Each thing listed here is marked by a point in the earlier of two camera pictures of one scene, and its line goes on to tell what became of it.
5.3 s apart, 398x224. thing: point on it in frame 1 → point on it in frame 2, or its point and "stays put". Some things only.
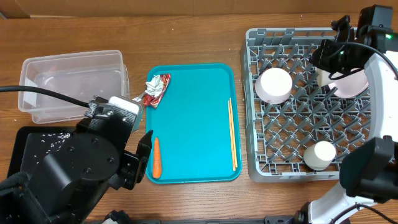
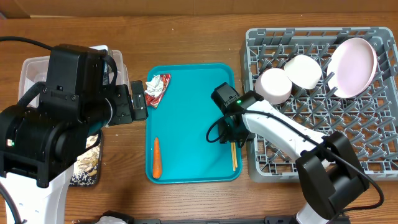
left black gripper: (133, 164) → (125, 114)
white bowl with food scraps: (273, 86) stays put
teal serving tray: (192, 124) stays put
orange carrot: (157, 161) stays put
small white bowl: (323, 78) → (303, 71)
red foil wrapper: (155, 89) stays put
